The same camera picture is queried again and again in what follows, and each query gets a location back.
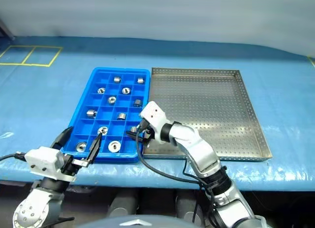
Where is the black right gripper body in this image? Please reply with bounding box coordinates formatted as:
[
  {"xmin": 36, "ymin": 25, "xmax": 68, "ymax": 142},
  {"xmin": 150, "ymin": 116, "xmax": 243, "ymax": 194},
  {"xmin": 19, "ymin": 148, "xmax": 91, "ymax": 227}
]
[{"xmin": 143, "ymin": 128, "xmax": 156, "ymax": 140}]

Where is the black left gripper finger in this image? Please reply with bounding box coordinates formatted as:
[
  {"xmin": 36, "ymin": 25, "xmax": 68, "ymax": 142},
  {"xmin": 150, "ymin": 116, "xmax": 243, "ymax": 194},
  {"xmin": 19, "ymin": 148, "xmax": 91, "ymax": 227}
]
[
  {"xmin": 50, "ymin": 126, "xmax": 74, "ymax": 152},
  {"xmin": 86, "ymin": 133, "xmax": 103, "ymax": 164}
]

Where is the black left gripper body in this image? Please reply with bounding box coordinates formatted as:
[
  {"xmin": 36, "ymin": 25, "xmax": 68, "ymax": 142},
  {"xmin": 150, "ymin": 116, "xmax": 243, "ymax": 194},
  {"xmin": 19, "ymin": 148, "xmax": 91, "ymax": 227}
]
[{"xmin": 61, "ymin": 154, "xmax": 89, "ymax": 176}]

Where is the blue compartment tray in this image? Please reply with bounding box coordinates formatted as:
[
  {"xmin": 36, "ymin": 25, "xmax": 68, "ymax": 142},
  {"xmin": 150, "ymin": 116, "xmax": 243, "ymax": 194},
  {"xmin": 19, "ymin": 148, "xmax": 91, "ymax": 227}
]
[{"xmin": 60, "ymin": 66, "xmax": 151, "ymax": 164}]

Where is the perforated steel tray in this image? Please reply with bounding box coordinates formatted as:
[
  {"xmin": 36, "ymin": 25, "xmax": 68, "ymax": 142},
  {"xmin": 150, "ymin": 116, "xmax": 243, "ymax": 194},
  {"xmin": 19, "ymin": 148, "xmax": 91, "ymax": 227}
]
[{"xmin": 142, "ymin": 67, "xmax": 273, "ymax": 162}]

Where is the dark grey rounded shape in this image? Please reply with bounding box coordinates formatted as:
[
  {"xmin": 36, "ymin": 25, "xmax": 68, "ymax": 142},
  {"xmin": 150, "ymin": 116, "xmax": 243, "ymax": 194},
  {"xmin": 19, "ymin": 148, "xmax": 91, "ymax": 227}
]
[
  {"xmin": 176, "ymin": 190, "xmax": 206, "ymax": 226},
  {"xmin": 108, "ymin": 190, "xmax": 139, "ymax": 217}
]

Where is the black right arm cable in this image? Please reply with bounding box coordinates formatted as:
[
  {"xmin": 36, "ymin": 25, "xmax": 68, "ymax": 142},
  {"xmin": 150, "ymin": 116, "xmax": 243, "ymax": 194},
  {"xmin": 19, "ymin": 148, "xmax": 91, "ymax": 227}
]
[{"xmin": 136, "ymin": 124, "xmax": 205, "ymax": 189}]

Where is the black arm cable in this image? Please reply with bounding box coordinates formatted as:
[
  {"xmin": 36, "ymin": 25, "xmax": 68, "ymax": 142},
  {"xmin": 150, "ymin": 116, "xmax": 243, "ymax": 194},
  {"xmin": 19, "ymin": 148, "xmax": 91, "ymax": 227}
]
[
  {"xmin": 136, "ymin": 124, "xmax": 205, "ymax": 189},
  {"xmin": 0, "ymin": 151, "xmax": 27, "ymax": 162}
]

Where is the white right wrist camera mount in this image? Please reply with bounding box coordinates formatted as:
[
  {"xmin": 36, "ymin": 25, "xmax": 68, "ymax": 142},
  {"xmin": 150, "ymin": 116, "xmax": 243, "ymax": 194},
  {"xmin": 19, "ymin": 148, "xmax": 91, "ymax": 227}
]
[{"xmin": 139, "ymin": 101, "xmax": 171, "ymax": 144}]

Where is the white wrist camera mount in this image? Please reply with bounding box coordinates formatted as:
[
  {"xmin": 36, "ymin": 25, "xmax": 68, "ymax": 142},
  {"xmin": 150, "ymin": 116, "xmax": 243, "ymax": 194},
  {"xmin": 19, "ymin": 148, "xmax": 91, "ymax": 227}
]
[
  {"xmin": 24, "ymin": 146, "xmax": 64, "ymax": 180},
  {"xmin": 139, "ymin": 101, "xmax": 171, "ymax": 144}
]

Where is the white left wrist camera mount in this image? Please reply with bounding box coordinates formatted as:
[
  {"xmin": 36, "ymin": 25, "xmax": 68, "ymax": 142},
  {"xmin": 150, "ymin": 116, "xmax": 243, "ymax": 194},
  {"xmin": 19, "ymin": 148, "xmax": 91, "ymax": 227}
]
[{"xmin": 24, "ymin": 146, "xmax": 64, "ymax": 180}]

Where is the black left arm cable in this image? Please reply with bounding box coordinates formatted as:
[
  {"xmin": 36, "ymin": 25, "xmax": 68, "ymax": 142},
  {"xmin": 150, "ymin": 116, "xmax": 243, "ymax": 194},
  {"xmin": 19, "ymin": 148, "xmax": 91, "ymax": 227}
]
[{"xmin": 0, "ymin": 151, "xmax": 27, "ymax": 162}]

